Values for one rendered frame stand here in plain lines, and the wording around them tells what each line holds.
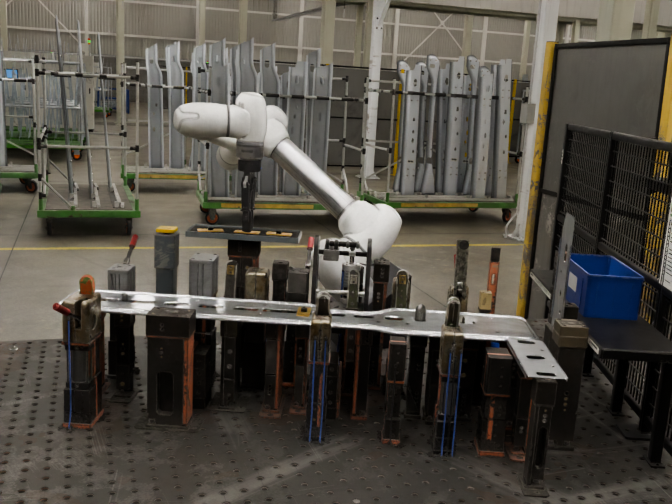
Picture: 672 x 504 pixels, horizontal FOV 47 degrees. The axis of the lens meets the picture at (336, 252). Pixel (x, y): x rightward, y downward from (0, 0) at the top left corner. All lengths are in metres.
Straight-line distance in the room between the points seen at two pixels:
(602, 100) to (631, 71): 0.28
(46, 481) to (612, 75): 3.73
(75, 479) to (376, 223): 1.46
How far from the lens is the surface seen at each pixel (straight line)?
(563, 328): 2.18
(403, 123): 10.09
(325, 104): 9.53
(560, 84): 5.21
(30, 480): 2.05
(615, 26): 10.03
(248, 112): 2.50
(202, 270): 2.42
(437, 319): 2.31
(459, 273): 2.42
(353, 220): 2.93
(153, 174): 11.26
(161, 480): 2.00
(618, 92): 4.70
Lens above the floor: 1.66
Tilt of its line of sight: 12 degrees down
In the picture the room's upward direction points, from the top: 3 degrees clockwise
